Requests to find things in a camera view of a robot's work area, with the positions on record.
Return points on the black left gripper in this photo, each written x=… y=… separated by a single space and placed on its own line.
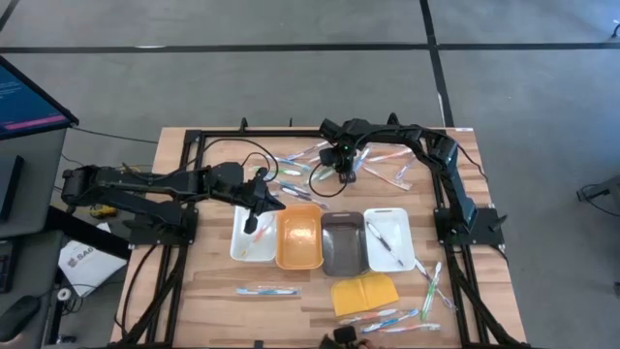
x=254 y=199

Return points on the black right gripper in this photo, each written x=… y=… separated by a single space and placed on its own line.
x=341 y=155

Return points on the green toothbrush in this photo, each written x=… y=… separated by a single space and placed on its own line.
x=288 y=172
x=431 y=291
x=323 y=174

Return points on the orange toothbrush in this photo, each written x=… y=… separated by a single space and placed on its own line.
x=259 y=236
x=368 y=317

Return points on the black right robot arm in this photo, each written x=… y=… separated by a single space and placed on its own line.
x=453 y=184

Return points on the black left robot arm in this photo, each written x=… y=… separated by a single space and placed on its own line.
x=145 y=186

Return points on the orange plastic bin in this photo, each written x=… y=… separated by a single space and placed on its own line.
x=299 y=237

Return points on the white plastic bin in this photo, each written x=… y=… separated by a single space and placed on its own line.
x=399 y=228
x=242 y=247

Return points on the grey translucent plastic bin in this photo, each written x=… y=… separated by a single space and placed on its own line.
x=345 y=244

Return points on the yellow folded cloth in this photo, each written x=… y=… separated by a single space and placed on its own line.
x=364 y=295

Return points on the small black device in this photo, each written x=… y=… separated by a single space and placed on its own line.
x=345 y=334

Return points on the white printed paper sheet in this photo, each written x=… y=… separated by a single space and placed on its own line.
x=89 y=266

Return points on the white tape roll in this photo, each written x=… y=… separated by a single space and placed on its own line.
x=59 y=294

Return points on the grey desk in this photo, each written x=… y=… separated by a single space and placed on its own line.
x=41 y=194

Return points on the black floor stand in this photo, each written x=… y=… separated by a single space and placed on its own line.
x=588 y=194

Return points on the blue-screen monitor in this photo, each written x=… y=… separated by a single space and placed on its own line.
x=24 y=104

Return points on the black computer mouse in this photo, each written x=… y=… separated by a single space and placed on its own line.
x=19 y=317

